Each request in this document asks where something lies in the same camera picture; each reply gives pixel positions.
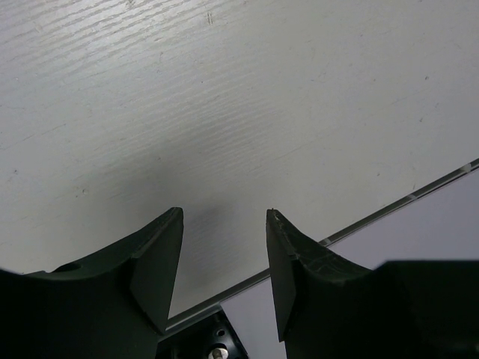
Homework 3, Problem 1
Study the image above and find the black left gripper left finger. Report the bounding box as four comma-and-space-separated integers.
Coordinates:
1, 207, 183, 358

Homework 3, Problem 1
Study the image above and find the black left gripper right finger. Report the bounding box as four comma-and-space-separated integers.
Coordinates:
266, 209, 478, 358

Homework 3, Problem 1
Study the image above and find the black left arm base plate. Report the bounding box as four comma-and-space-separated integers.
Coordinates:
156, 305, 249, 358

